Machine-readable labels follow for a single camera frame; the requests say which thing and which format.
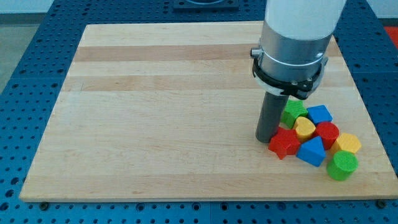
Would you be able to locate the yellow heart block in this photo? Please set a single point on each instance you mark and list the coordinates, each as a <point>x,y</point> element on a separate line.
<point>304,128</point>

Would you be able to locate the blue cube block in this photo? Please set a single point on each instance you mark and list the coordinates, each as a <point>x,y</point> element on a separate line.
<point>319,114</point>

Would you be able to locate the green cylinder block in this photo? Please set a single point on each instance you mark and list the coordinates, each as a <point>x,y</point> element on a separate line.
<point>342,165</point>

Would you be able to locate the red cylinder block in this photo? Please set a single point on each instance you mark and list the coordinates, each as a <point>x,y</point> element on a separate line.
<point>328,132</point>

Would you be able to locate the light wooden board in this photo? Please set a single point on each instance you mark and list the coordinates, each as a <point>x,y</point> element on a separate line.
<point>168,112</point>

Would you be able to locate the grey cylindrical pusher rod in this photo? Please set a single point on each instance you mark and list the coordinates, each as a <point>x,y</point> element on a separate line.
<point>270,116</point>

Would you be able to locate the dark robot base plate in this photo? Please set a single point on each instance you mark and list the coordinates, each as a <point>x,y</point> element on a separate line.
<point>184,5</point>

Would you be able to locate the red star block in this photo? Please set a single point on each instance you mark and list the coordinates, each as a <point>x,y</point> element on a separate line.
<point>284,143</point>

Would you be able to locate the blue triangle block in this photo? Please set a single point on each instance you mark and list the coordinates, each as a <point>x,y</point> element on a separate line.
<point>312,151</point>

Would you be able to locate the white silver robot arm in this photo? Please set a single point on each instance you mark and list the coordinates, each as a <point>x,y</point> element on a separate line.
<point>290,59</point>

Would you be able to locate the yellow hexagon block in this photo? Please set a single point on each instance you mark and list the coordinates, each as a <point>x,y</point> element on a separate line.
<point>346,142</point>

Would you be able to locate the green star block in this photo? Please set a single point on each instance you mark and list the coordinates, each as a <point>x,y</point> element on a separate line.
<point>292,110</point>

